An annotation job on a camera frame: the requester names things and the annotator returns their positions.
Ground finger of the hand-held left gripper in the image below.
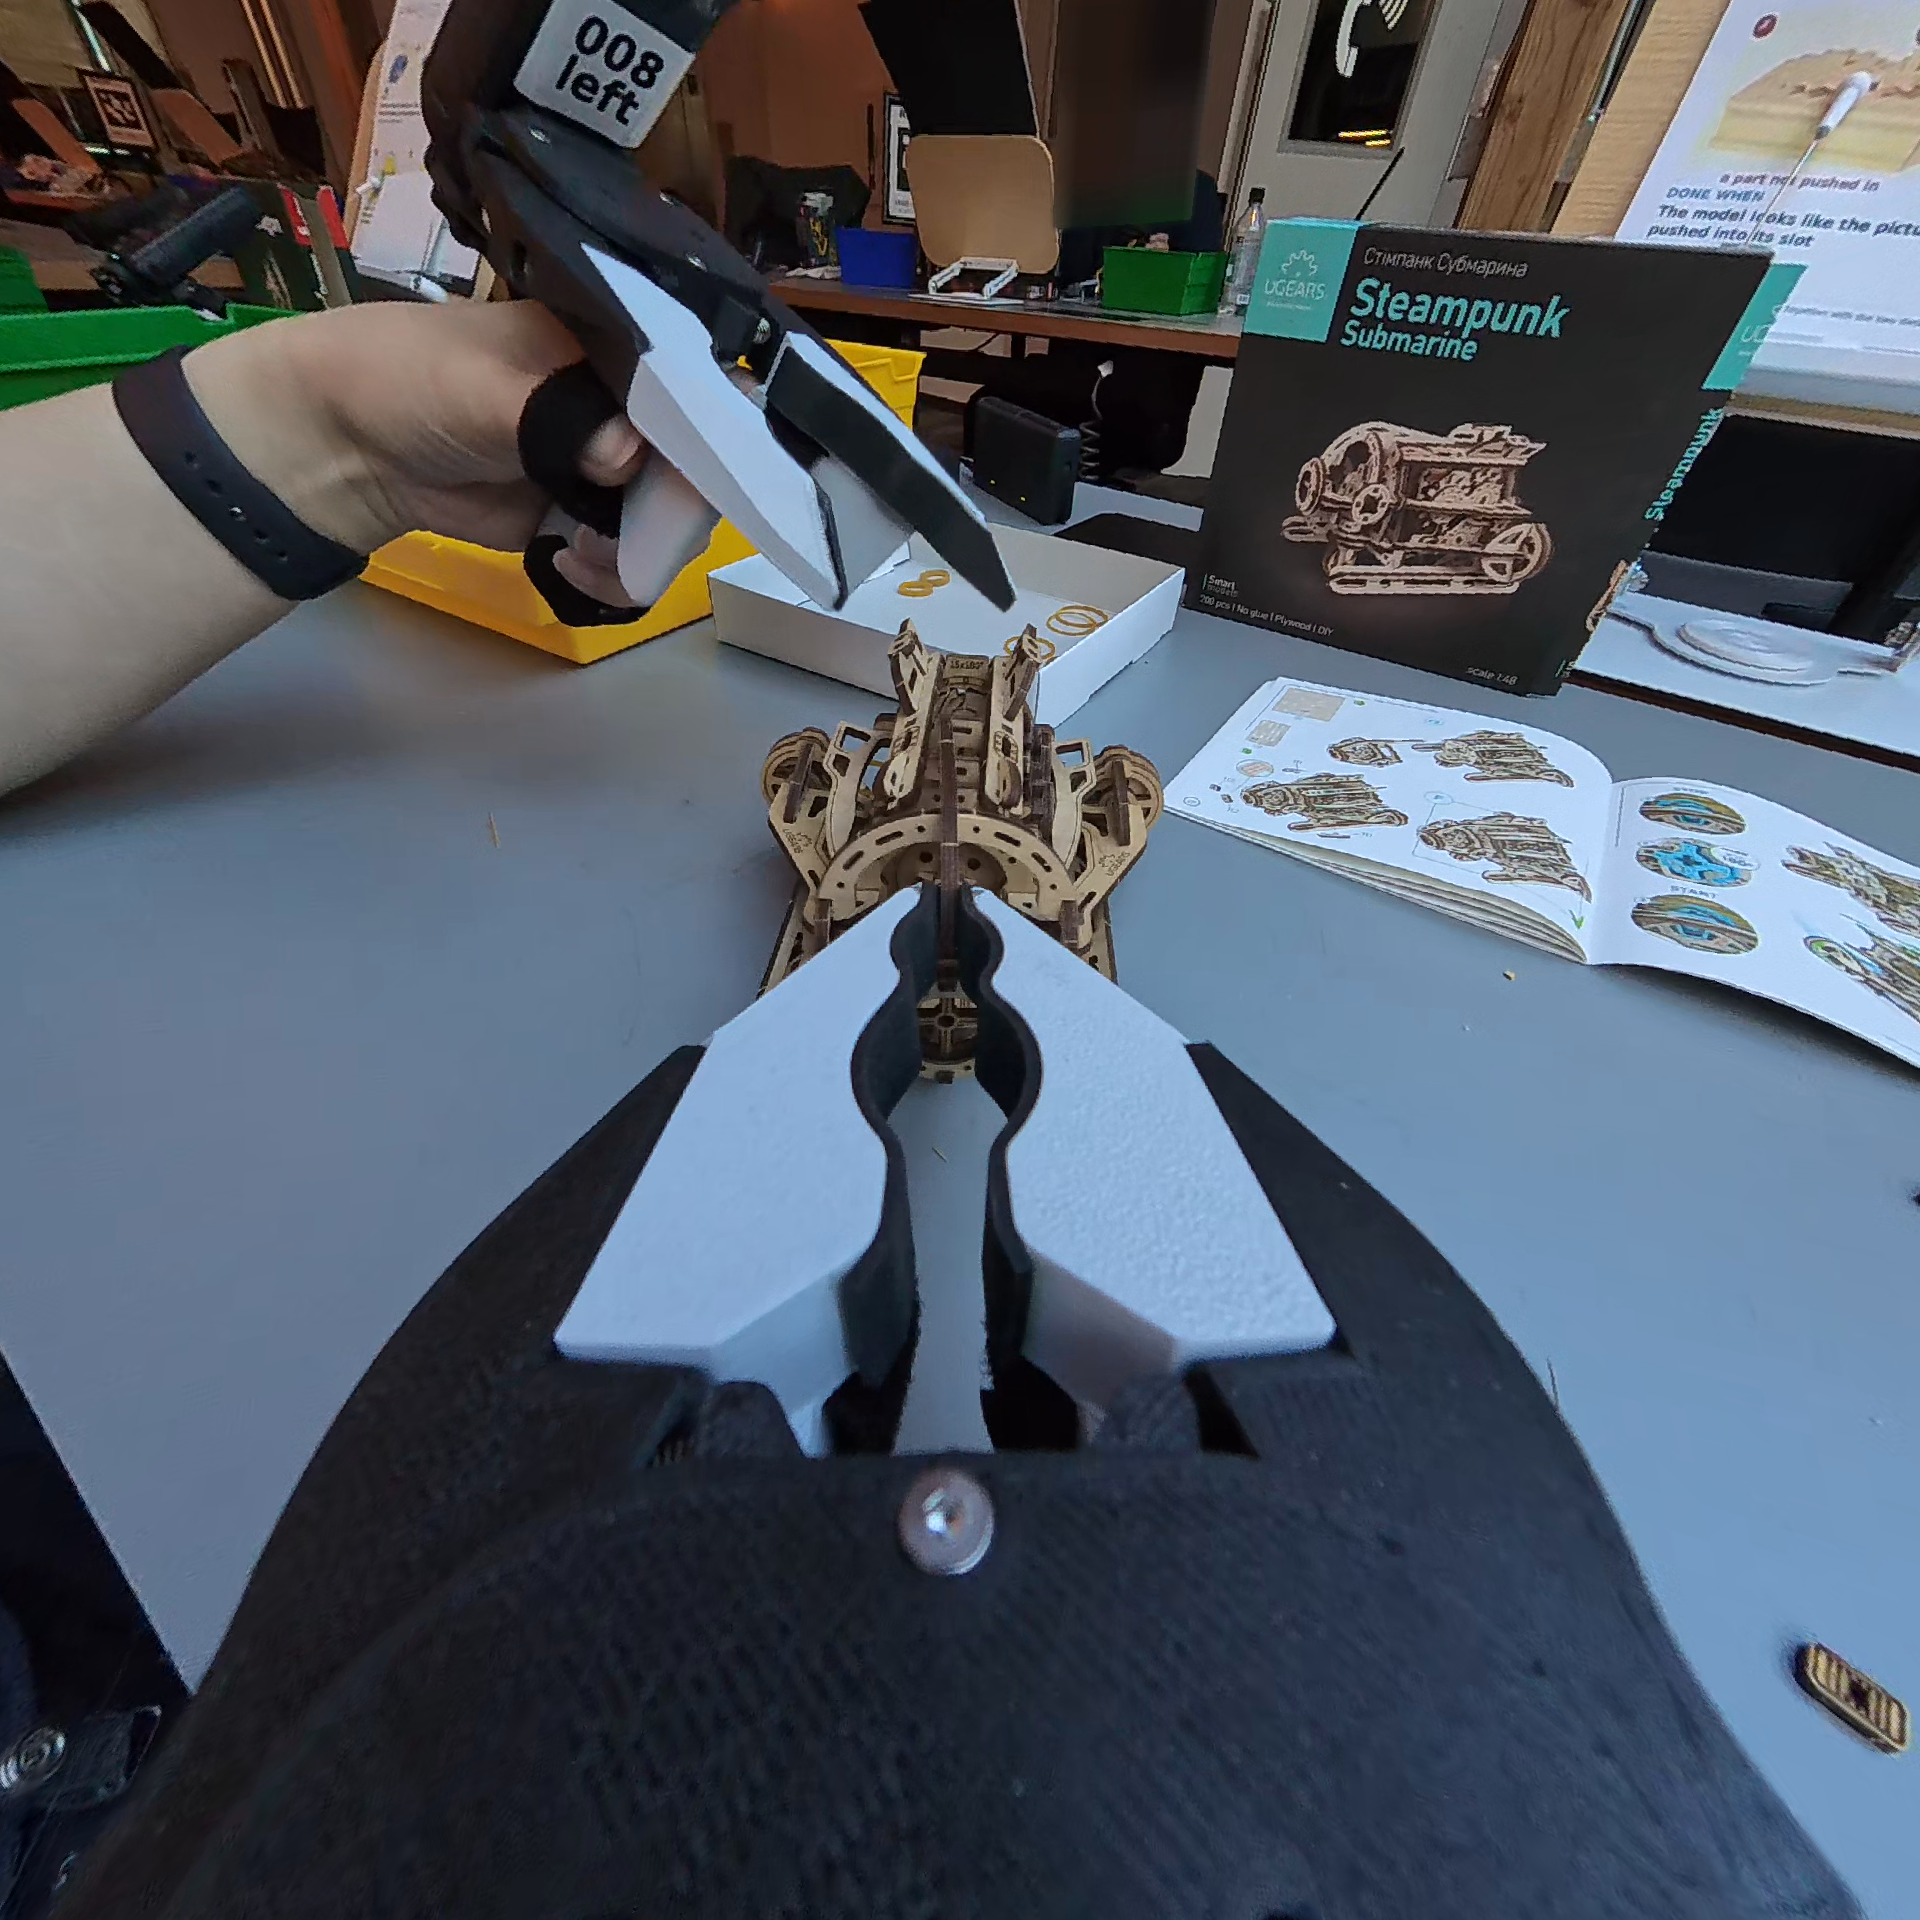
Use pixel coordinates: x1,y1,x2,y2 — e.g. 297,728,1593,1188
581,246,852,610
764,331,1018,613

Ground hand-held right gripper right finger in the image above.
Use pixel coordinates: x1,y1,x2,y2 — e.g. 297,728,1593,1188
959,883,1335,1458

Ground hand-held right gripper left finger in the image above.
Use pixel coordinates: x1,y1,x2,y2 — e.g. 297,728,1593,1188
555,883,945,1458

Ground wooden model part with wheel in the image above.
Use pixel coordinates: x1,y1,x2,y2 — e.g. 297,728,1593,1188
911,859,995,1085

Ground wooden submarine model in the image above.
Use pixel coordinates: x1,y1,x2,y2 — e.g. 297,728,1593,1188
757,618,1165,1085

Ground black model kit box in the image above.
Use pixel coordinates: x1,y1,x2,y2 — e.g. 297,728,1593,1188
1184,215,1810,703

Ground small wooden model piece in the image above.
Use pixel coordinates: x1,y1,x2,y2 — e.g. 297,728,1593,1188
1791,1642,1911,1757

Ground person's left hand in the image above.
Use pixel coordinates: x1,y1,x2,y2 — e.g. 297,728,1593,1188
195,296,650,610

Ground black power adapter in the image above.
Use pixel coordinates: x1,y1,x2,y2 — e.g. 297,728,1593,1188
967,397,1086,526

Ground white poster board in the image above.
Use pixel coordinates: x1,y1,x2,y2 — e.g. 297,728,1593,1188
361,0,483,289

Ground wooden side table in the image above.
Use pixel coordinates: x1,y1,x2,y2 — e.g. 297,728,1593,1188
769,276,1246,364

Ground white shallow cardboard tray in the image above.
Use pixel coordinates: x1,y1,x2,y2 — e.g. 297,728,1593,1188
708,518,1185,728

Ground stacked yellow plastic bins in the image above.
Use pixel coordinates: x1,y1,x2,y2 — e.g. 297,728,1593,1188
361,339,928,666

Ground beige cardboard sheet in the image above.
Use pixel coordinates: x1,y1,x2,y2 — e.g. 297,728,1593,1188
903,132,1060,273

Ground small green plastic bin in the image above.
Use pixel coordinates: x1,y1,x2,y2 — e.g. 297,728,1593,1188
1099,246,1231,316

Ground black wristband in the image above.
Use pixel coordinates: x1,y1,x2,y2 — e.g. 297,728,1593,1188
113,346,371,603

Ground stacked green plastic bins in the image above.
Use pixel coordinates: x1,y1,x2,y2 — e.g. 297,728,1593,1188
0,247,307,411

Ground instruction booklet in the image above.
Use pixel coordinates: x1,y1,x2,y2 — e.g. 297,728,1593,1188
1164,676,1920,1072

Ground white round plate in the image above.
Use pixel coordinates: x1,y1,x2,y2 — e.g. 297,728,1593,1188
1647,591,1920,688

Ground black handle tool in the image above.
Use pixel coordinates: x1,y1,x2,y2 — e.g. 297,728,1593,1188
94,187,269,306

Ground wall instruction poster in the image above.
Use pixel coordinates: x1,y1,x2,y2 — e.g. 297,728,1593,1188
1611,0,1920,379

